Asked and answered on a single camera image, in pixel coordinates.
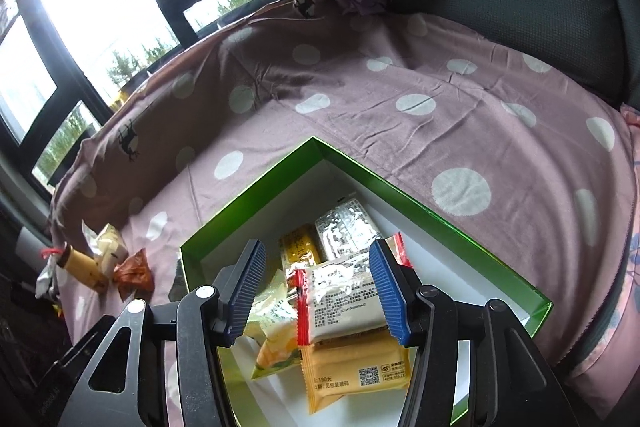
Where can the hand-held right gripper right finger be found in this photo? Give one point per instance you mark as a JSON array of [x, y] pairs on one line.
[[387, 292]]

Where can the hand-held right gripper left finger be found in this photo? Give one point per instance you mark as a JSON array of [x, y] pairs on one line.
[[247, 292]]

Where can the grey packet with red ends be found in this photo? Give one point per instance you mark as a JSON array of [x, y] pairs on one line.
[[340, 302]]

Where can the pale yellow-green snack packet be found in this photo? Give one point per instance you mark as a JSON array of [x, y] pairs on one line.
[[277, 347]]

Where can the green cardboard box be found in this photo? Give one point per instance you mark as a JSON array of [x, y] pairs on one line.
[[440, 257]]

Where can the small yellow cracker packet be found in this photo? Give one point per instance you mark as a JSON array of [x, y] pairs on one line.
[[300, 252]]

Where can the clear cracker packet printed label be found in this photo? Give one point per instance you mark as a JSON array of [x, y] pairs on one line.
[[345, 227]]

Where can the large yellow snack packet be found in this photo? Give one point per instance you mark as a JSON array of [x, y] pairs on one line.
[[340, 367]]

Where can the white crumpled cloth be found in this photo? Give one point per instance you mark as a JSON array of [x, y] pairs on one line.
[[45, 279]]

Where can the orange snack packet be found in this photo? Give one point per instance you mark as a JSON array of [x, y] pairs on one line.
[[132, 274]]

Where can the yellow bear bottle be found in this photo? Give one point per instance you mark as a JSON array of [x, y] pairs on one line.
[[82, 267]]

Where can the cream tissue pack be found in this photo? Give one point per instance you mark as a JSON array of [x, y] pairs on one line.
[[110, 242]]

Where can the pink dotted bed sheet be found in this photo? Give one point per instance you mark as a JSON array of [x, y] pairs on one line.
[[400, 107]]

